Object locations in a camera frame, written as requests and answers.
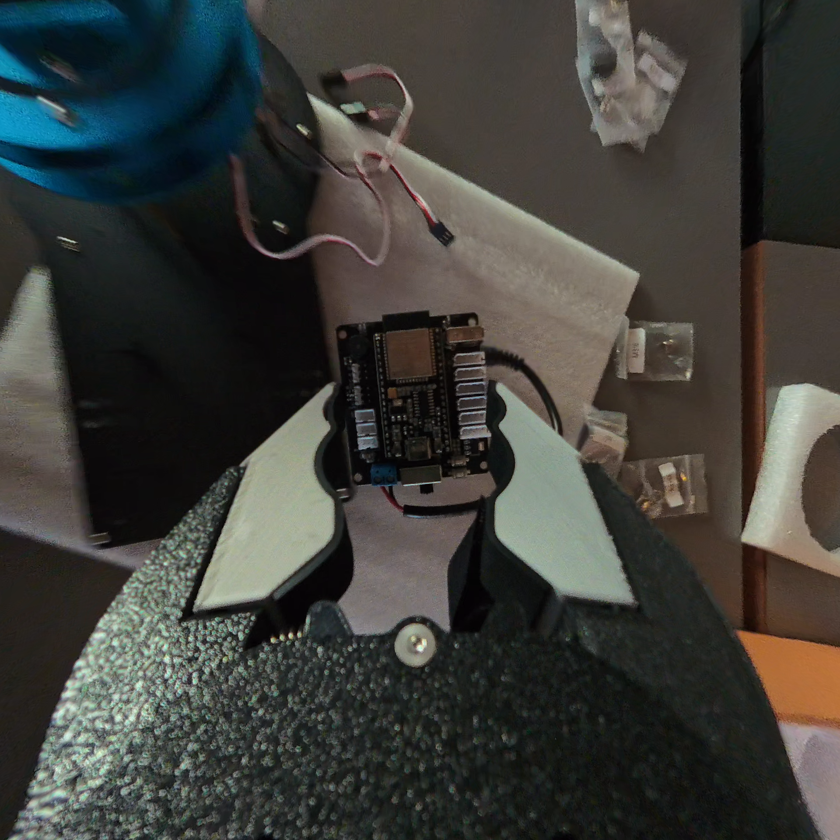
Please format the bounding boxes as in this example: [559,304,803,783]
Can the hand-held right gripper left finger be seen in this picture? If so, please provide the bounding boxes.
[180,384,358,647]

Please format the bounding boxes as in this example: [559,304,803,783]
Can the clear bag brass parts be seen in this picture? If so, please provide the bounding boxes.
[620,454,710,519]

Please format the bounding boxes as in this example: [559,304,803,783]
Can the white foam sheet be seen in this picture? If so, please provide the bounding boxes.
[305,92,641,634]

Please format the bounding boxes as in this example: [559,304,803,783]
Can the black power cable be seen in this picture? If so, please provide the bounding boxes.
[394,348,565,522]

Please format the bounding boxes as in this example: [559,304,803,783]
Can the dark box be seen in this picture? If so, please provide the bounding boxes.
[742,0,840,249]

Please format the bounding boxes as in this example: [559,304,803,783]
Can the white foam block with hole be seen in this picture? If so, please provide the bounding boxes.
[742,384,840,578]

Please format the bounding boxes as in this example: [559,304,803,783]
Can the looped pale servo cable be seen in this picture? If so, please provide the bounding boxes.
[230,154,395,266]

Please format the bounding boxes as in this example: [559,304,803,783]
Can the large clear parts bag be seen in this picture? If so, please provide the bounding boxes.
[574,0,686,152]

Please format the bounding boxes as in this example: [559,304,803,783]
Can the blue acrylic toy robot arm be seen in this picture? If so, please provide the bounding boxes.
[0,0,329,204]

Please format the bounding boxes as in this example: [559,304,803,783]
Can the small crumpled clear bag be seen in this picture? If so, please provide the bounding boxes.
[581,407,631,476]

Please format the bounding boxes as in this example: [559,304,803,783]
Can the black microcontroller circuit board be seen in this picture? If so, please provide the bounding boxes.
[335,314,493,490]

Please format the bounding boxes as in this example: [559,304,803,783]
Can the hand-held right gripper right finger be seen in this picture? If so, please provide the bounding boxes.
[448,382,641,634]

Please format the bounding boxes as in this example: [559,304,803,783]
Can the grey desk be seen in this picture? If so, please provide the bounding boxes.
[0,0,749,840]

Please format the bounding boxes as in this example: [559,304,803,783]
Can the black acrylic base plate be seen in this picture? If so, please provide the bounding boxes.
[0,164,332,549]

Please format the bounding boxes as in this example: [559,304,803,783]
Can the clear bag white label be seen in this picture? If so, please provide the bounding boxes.
[613,318,695,383]

